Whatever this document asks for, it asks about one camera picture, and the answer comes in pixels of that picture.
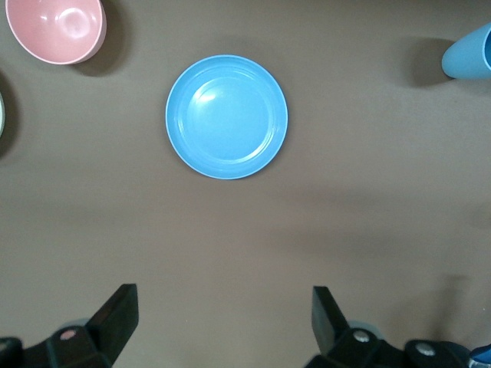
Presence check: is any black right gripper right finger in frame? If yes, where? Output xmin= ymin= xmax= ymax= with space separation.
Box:
xmin=306 ymin=286 xmax=471 ymax=368

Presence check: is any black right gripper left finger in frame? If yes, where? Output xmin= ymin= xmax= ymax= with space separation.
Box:
xmin=0 ymin=283 xmax=139 ymax=368

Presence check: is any pink bowl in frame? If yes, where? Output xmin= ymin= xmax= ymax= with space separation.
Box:
xmin=5 ymin=0 xmax=107 ymax=65

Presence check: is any blue cup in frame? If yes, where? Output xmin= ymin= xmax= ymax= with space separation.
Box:
xmin=441 ymin=21 xmax=491 ymax=81

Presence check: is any blue plate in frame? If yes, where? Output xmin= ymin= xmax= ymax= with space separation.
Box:
xmin=165 ymin=54 xmax=289 ymax=181

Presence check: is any black pot with blue handle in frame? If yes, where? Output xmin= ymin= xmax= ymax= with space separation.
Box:
xmin=470 ymin=343 xmax=491 ymax=368

